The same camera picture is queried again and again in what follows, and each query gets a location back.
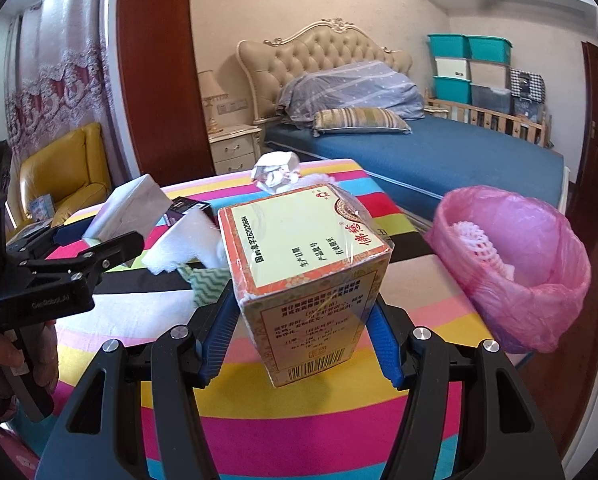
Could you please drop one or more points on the red-brown wooden panel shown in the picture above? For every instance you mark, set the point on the red-brown wooden panel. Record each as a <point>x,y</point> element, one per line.
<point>159,70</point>

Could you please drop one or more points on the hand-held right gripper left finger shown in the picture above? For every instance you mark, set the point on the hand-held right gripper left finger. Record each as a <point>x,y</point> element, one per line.
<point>219,330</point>

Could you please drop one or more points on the white foam sheet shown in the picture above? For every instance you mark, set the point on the white foam sheet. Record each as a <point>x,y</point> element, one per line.
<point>184,245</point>

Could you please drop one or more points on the white paper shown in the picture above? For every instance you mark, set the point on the white paper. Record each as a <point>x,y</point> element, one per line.
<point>276,172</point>

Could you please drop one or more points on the taupe storage box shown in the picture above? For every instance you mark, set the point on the taupe storage box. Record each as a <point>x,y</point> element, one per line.
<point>489,74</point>

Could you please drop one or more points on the teal storage box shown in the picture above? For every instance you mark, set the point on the teal storage box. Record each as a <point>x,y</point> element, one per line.
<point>452,90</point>
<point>449,46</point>
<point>490,49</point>

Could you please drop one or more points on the wall socket panel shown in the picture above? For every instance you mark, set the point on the wall socket panel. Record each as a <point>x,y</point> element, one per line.
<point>233,107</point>

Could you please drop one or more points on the green zigzag cloth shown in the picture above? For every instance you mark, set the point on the green zigzag cloth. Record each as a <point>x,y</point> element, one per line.
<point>204,285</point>

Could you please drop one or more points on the beige table lamp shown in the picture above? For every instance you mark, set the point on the beige table lamp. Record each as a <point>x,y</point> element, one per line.
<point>211,85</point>

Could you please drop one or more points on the small black box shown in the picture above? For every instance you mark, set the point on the small black box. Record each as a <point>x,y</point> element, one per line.
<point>186,207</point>

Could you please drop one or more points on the dark wooden door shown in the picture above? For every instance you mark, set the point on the dark wooden door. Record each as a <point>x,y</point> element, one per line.
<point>591,150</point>

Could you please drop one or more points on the waste bin with pink bag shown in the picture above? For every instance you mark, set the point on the waste bin with pink bag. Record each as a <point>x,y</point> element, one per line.
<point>539,290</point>

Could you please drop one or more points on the blue mattress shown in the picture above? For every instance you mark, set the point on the blue mattress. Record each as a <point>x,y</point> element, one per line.
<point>454,155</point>

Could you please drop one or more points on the cream nightstand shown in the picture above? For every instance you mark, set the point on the cream nightstand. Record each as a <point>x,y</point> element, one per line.
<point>234,150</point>

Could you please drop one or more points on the person's left hand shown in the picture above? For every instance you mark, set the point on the person's left hand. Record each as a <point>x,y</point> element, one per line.
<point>39,347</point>

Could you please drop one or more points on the yellow leather armchair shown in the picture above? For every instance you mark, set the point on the yellow leather armchair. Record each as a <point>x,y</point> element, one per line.
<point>74,175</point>

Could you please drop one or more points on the lace curtain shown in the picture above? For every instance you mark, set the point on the lace curtain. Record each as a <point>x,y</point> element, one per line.
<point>64,70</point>

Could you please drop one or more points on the beige storage box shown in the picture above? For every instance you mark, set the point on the beige storage box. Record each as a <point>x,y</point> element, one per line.
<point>452,67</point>

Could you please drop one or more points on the blue-grey folded duvet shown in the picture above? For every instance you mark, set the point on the blue-grey folded duvet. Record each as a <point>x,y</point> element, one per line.
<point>349,90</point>

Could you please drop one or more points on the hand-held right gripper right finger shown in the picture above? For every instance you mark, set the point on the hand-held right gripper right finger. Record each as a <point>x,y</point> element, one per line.
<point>386,345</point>

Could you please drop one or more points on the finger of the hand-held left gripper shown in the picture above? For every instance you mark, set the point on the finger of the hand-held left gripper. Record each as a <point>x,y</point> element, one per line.
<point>109,255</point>
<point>71,235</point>

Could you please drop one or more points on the pink foam net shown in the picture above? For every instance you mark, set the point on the pink foam net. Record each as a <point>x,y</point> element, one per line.
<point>474,245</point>

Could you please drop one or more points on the small blue box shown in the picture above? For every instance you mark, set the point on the small blue box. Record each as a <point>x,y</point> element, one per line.
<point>41,207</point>

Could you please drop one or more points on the clear grey storage box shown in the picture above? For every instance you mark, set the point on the clear grey storage box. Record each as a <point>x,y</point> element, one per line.
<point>491,99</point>

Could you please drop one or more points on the dark clear bag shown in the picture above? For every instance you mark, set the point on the dark clear bag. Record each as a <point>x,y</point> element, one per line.
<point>527,108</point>

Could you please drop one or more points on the striped colourful tablecloth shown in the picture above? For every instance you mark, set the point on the striped colourful tablecloth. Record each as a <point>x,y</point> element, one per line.
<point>304,435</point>

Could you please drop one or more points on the striped pillow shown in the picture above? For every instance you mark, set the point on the striped pillow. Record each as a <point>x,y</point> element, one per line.
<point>361,120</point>

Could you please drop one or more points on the yellow cardboard medicine box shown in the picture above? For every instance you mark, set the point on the yellow cardboard medicine box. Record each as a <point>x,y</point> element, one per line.
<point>304,260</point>

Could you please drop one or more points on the checkered bag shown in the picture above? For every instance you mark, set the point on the checkered bag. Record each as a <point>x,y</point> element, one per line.
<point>527,82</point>

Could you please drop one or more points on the wooden crib rail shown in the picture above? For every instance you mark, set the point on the wooden crib rail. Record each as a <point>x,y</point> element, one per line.
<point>499,122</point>

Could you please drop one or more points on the blue bed with headboard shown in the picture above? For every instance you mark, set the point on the blue bed with headboard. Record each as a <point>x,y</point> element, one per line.
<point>319,50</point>

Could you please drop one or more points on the white paper box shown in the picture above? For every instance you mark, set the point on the white paper box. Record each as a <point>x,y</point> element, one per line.
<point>126,205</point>

